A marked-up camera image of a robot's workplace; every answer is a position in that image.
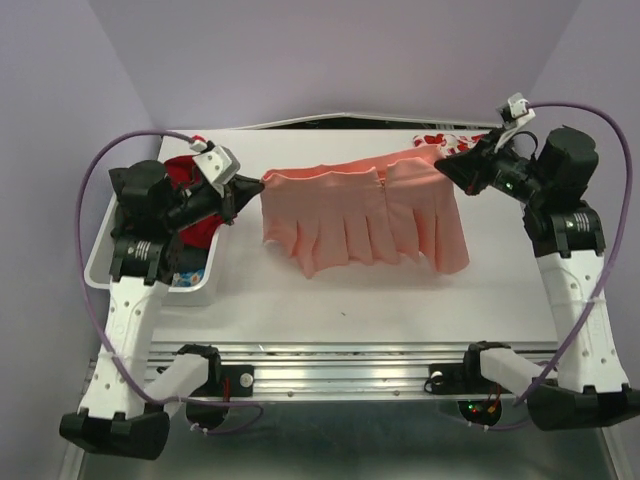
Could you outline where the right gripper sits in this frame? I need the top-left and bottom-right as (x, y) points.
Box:
(439, 126), (553, 206)

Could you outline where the red poppy print skirt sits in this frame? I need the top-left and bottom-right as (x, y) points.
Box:
(412, 132), (485, 156)

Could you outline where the pink skirt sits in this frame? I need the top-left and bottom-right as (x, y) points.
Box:
(261, 146), (470, 278)

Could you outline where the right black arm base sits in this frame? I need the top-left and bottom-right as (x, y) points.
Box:
(426, 361), (523, 396)

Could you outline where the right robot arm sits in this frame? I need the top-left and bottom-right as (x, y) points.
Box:
(435, 126), (639, 431)

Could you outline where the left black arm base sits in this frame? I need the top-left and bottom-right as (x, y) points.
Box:
(192, 364), (255, 399)

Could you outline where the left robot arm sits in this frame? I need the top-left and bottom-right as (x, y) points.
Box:
(59, 153), (263, 460)

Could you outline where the dark red skirt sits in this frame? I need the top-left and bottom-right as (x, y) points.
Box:
(164, 155), (223, 250)

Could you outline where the white plastic bin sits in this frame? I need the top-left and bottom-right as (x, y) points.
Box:
(84, 196), (231, 307)

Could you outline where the light blue garment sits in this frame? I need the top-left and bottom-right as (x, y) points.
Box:
(172, 269), (205, 288)

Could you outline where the dark green garment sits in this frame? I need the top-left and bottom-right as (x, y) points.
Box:
(109, 167), (130, 241)

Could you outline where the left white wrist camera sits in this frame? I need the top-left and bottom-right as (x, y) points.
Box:
(193, 145), (240, 197)

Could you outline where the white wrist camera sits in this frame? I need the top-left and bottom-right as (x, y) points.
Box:
(193, 145), (240, 197)
(497, 92), (536, 131)

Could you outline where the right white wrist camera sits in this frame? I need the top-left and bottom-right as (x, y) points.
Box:
(497, 92), (536, 131)

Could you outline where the aluminium frame rail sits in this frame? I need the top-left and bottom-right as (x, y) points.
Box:
(82, 341), (614, 404)

